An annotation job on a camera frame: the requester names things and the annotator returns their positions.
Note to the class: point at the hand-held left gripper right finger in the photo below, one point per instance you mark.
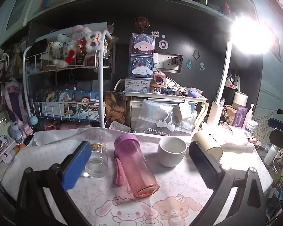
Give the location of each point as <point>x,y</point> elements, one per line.
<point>201,167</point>

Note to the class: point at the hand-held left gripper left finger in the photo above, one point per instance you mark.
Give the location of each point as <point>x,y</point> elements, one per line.
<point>76,167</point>

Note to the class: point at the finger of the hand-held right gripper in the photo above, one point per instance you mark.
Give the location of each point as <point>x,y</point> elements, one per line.
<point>277,122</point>

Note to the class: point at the cream cup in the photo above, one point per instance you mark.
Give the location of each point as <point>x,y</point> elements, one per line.
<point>211,143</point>

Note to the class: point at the clear glass cup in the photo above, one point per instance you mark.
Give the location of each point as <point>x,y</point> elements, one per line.
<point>97,160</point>

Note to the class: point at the white ceramic cup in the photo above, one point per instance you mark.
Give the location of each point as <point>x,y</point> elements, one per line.
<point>171,156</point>

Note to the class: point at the small white bottle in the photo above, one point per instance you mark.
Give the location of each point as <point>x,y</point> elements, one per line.
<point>271,154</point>

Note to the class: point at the white jar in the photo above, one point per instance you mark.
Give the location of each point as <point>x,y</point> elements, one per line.
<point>251,127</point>

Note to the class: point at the white pump bottle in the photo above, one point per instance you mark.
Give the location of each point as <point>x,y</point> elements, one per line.
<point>250,115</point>

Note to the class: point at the pink bunny printed tablecloth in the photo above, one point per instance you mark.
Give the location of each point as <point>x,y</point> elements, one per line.
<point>174,186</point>

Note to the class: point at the purple cosmetic box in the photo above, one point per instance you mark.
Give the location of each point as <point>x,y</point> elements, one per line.
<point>240,117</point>

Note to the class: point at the white round diffuser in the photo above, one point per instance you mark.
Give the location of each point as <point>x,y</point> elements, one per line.
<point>240,98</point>

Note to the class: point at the white desk lamp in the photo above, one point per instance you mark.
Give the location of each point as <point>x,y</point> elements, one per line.
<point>214,114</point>

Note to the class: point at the black pen holder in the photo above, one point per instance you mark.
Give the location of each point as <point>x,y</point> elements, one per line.
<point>231,93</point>

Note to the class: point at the white power adapter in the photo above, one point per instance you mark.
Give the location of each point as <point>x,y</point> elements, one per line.
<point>181,111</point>

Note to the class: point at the pink plastic water bottle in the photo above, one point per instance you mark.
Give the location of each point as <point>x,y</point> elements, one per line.
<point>136,167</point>

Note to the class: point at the clear bag with bow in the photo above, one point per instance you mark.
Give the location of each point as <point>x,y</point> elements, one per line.
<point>164,119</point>

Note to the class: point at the anime printed box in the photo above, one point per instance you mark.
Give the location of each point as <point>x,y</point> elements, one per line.
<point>73,104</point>

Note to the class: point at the light blue ball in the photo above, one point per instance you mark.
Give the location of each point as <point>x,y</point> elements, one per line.
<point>33,120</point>

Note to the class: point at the purple toy figure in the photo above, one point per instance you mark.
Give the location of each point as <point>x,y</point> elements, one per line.
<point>16,130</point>

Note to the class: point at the brown picture card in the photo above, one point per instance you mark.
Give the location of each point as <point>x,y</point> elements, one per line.
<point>115,107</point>

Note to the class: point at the white desktop drawer shelf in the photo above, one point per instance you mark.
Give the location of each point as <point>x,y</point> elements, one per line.
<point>136,106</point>

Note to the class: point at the pink carousel figurine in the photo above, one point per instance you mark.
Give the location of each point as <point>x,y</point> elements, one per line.
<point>160,78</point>

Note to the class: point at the white labelled box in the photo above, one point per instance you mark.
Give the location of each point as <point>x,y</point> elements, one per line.
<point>138,85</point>

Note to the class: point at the white and red plush toy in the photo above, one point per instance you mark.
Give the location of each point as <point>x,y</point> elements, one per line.
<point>64,55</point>

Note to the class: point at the blue dog character box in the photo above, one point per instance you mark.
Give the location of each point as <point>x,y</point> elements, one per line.
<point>141,67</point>

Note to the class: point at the black plush toy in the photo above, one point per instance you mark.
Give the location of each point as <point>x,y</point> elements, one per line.
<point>37,47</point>

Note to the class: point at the lion dance plush toy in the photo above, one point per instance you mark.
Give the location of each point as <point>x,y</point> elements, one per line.
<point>92,38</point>

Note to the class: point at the pink bunny character box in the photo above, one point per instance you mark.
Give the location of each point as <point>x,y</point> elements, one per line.
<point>142,45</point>

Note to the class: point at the brown spring figure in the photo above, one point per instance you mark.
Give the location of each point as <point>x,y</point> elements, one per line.
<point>141,23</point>

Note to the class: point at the wall power outlet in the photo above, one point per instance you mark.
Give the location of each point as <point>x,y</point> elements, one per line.
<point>168,60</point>

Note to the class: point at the round wall sticker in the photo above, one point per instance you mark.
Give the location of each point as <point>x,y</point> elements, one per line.
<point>163,44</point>

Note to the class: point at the white wall shelf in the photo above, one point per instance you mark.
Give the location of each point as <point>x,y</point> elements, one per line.
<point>136,1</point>

